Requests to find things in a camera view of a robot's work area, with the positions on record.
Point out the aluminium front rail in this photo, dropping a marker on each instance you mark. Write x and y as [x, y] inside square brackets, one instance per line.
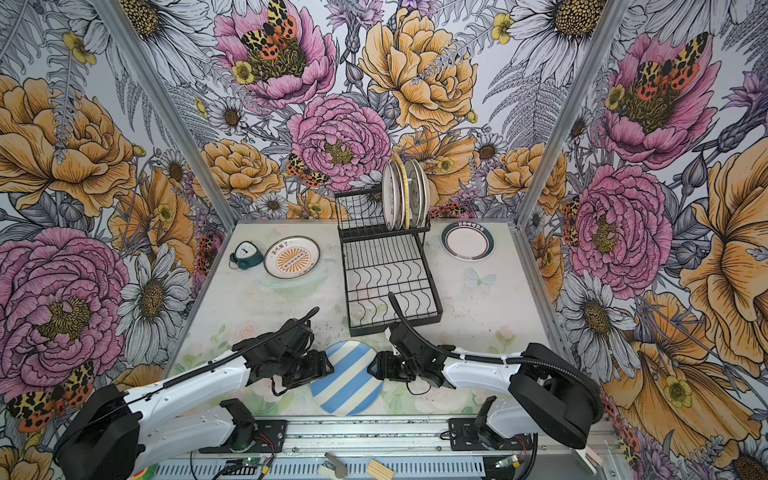
[382, 436]

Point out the white floral plate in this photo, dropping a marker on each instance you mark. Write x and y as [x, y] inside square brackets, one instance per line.
[426, 195]

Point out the small green rimmed plate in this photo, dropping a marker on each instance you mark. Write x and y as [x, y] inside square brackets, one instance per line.
[467, 241]

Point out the grey clip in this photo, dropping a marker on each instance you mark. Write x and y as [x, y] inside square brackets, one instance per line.
[332, 468]

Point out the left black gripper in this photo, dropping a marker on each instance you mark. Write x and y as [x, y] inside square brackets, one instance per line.
[316, 368]

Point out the orange sunburst plate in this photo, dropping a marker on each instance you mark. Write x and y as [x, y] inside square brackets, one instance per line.
[401, 195]
[291, 257]

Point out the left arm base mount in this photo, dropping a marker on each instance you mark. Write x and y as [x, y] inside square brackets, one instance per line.
[264, 435]

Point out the small teal cup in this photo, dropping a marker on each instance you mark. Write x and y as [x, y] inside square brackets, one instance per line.
[246, 256]

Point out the blue white striped plate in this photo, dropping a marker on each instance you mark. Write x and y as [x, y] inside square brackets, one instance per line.
[350, 389]

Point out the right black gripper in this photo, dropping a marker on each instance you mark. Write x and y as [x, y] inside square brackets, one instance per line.
[384, 361]

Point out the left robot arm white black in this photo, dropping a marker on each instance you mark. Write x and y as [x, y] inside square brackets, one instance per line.
[118, 433]

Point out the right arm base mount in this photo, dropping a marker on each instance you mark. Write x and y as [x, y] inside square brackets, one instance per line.
[465, 434]

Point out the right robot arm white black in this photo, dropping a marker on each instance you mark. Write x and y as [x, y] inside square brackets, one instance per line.
[535, 391]

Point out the white handle object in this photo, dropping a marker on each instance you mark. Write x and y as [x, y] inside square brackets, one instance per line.
[589, 460]

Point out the yellow woven square plate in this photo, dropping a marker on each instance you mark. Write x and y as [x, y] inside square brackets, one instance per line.
[396, 156]

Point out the black wire dish rack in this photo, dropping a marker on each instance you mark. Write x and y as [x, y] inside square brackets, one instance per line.
[377, 261]

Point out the white plate red characters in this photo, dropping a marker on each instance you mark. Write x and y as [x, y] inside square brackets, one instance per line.
[391, 197]

